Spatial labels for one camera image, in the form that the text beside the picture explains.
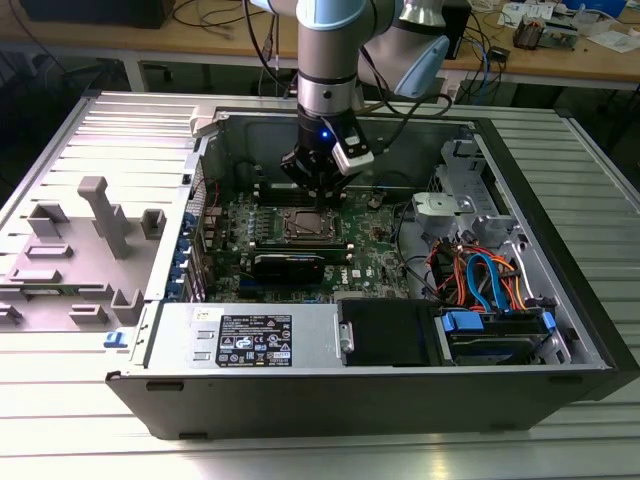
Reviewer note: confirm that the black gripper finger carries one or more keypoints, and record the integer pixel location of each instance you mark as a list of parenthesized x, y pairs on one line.
[(300, 172), (334, 182)]

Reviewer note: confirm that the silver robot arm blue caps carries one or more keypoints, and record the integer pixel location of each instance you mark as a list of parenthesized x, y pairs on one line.
[(327, 55)]

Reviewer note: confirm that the blue expansion slot clip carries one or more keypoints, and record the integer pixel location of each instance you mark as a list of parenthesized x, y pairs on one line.
[(188, 222), (176, 291), (179, 270), (184, 246)]

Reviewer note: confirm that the black RAM slots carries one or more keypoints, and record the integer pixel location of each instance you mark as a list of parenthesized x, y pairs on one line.
[(280, 195)]

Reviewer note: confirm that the green motherboard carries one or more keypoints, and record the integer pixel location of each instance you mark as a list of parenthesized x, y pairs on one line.
[(370, 240)]

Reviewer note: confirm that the black RAM stick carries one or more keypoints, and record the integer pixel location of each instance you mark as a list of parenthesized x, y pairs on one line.
[(300, 246)]

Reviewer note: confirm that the black graphics card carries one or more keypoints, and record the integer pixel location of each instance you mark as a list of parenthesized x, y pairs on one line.
[(287, 270)]

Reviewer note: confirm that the black drive bay box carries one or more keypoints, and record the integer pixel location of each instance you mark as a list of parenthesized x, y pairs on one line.
[(385, 332)]

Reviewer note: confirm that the black upright box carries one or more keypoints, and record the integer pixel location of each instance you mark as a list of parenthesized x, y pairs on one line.
[(459, 30)]

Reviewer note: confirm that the wooden workbench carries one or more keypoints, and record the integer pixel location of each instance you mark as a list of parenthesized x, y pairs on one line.
[(150, 35)]

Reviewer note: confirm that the small black adapter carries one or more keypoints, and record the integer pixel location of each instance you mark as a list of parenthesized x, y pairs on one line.
[(500, 54)]

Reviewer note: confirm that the silver power supply unit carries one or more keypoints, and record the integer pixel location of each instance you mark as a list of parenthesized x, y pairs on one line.
[(170, 340)]

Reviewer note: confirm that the black open PC case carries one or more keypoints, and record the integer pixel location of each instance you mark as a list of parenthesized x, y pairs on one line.
[(350, 405)]

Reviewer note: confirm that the hard disk in blue carrier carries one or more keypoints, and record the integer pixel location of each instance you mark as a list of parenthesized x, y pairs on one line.
[(492, 345)]

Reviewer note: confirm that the grey parts rack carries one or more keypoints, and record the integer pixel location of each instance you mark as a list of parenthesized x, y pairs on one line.
[(85, 265)]

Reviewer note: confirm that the metal heat sink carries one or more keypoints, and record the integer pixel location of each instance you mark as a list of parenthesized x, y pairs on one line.
[(529, 34)]

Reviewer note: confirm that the large black box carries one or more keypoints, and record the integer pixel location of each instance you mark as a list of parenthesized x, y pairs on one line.
[(100, 12)]

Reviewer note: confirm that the small blue plastic clip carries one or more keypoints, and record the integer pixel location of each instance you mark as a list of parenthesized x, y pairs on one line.
[(115, 341)]

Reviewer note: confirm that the green circuit board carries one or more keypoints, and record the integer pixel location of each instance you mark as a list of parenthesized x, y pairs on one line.
[(562, 35)]

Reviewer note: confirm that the white paper sheet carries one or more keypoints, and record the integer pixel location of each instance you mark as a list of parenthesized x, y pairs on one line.
[(612, 40)]

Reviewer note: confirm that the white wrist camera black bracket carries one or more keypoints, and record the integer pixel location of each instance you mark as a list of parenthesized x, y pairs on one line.
[(355, 157)]

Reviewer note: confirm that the silver drive cage bracket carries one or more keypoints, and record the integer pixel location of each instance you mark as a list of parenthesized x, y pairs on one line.
[(440, 205)]

